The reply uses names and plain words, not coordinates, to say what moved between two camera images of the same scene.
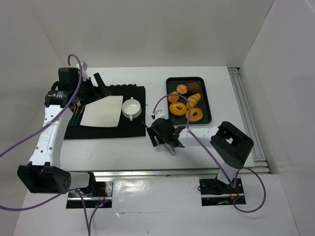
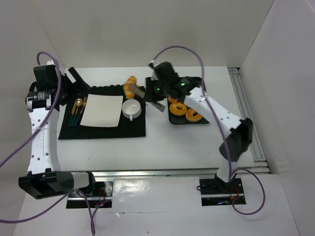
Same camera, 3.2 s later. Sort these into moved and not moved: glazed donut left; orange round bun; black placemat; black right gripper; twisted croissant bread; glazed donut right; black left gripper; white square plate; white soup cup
Moved: black left gripper; black right gripper; twisted croissant bread
Not moved: white square plate; glazed donut right; white soup cup; orange round bun; glazed donut left; black placemat
